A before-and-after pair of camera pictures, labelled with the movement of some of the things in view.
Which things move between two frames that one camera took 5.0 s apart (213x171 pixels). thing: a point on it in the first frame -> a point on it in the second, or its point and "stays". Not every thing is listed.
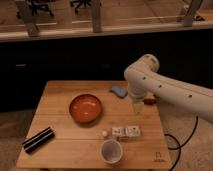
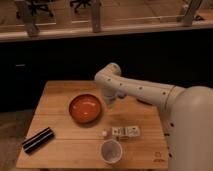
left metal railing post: [32, 27] stays
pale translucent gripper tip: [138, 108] -> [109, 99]
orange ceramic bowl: [85, 108] stays
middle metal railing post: [96, 10] stays
